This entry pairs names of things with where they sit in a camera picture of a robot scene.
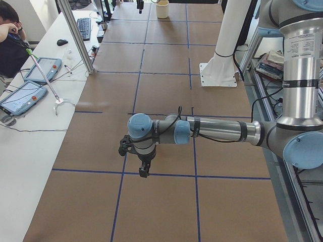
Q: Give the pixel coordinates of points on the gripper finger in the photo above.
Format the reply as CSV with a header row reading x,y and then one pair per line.
x,y
140,5

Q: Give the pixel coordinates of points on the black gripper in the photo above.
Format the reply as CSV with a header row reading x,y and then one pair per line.
x,y
145,159

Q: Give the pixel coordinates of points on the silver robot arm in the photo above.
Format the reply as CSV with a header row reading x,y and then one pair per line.
x,y
296,136

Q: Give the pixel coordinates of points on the cream basket container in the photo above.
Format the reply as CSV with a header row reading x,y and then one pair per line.
x,y
162,9

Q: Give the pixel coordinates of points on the black keyboard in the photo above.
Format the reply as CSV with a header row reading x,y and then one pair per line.
x,y
84,27

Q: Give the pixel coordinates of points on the black computer mouse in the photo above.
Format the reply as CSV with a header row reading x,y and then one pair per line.
x,y
62,42

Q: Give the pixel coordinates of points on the upper teach pendant tablet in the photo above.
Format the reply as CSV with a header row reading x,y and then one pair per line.
x,y
50,66

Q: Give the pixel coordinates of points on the teach pendant tablet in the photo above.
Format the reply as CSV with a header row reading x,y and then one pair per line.
x,y
22,99
50,66

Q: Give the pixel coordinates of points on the silver reacher grabber stick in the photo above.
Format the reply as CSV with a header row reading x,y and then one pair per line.
x,y
59,101

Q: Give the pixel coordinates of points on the seated person in black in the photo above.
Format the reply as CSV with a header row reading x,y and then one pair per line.
x,y
13,42

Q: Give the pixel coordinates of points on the lower teach pendant tablet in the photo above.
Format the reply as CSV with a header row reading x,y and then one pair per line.
x,y
22,99

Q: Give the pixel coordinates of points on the stack of books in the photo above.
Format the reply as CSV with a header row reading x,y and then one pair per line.
x,y
271,64

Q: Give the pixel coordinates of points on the aluminium frame post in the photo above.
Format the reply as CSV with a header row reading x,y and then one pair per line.
x,y
68,14

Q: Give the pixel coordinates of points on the white camera pole with base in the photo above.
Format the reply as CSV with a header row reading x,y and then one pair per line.
x,y
219,71

